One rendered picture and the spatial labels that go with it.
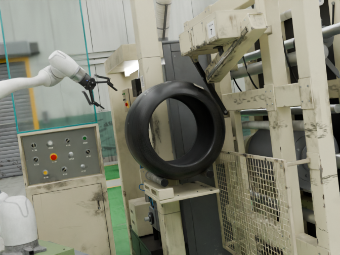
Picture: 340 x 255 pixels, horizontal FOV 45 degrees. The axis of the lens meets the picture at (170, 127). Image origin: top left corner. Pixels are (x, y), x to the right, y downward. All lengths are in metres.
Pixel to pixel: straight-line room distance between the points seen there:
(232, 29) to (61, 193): 1.62
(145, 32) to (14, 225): 1.41
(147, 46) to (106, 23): 9.11
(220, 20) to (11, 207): 1.39
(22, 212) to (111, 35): 9.89
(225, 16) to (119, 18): 9.71
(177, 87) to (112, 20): 9.57
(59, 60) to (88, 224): 1.24
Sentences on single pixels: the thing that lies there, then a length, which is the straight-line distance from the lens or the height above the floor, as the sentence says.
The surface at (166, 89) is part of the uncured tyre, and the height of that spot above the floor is 1.42.
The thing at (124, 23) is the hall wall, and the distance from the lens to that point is 11.82.
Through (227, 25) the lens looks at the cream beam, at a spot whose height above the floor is 1.70.
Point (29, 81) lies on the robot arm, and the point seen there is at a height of 1.55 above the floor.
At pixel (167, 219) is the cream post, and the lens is 2.75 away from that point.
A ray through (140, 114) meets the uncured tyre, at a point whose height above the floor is 1.30.
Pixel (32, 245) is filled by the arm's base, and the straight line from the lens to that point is 2.11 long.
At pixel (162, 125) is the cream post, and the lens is 2.66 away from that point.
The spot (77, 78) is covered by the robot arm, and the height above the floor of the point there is 1.55.
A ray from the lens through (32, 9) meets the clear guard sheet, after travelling 3.05.
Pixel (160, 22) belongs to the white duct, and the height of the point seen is 1.98.
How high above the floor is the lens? 1.32
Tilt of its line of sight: 3 degrees down
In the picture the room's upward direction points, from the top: 7 degrees counter-clockwise
